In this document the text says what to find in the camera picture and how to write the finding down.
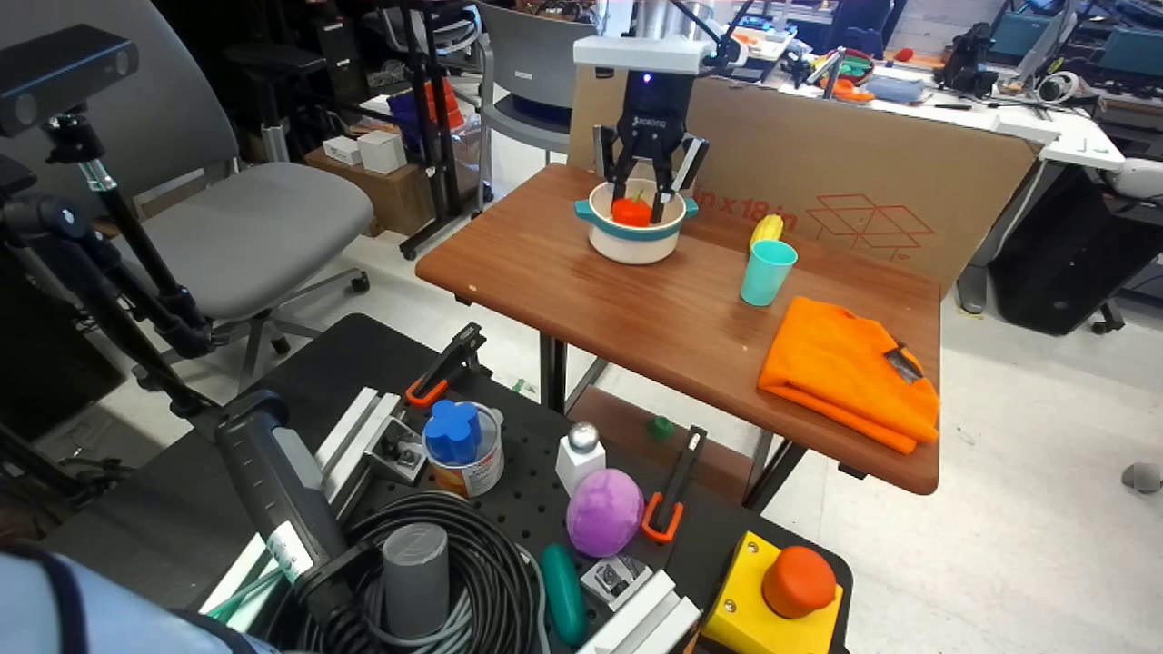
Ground white pot with teal rim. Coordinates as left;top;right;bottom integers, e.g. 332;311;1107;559
575;179;697;265

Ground yellow object behind cup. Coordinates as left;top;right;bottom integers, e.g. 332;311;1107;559
748;215;786;245

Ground black camera on tripod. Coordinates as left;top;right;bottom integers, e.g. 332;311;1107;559
0;25;138;139

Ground grey office chair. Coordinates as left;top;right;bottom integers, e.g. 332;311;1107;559
0;0;373;366

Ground teal handle tool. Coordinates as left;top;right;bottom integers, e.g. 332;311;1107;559
538;546;584;647

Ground small white bottle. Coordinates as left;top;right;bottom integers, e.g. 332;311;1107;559
556;421;607;495

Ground orange black clamp left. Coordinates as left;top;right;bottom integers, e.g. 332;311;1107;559
403;323;482;409

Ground large cardboard sheet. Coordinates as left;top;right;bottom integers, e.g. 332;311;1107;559
563;51;1044;294

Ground brown wooden table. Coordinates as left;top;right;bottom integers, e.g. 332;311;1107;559
416;167;940;495

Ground teal plastic cup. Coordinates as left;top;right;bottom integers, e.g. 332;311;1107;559
737;238;801;309

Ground purple ball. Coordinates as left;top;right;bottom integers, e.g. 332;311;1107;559
568;468;645;559

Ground cardboard box with white items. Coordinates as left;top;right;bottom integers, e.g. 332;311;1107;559
309;125;436;236

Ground light blue cloth corner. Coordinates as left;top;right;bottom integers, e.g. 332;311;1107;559
0;553;263;654

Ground grey chair in background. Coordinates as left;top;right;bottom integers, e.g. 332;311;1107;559
480;0;601;190

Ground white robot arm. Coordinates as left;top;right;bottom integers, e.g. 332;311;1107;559
575;12;705;216

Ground yellow box with orange button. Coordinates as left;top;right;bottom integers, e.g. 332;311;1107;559
701;530;842;654

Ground black perforated board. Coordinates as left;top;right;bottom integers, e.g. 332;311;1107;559
33;309;857;654

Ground coiled black cable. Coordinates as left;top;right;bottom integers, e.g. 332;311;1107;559
293;485;559;654

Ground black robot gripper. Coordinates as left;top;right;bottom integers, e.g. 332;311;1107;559
595;67;710;223

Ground orange black clamp right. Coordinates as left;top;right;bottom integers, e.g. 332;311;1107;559
638;425;705;546

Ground folded orange cloth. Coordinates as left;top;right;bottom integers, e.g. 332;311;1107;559
756;297;940;454

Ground grey cylinder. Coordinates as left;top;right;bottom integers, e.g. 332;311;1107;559
382;524;451;639

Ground white tub with blue lid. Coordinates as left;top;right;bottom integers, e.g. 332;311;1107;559
423;399;506;497

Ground white background desk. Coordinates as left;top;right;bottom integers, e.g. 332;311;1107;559
689;73;1127;171

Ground orange black clamp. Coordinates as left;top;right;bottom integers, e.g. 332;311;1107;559
638;425;705;546
403;323;482;409

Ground small orange toy pumpkin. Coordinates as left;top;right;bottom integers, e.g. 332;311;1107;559
609;200;652;223

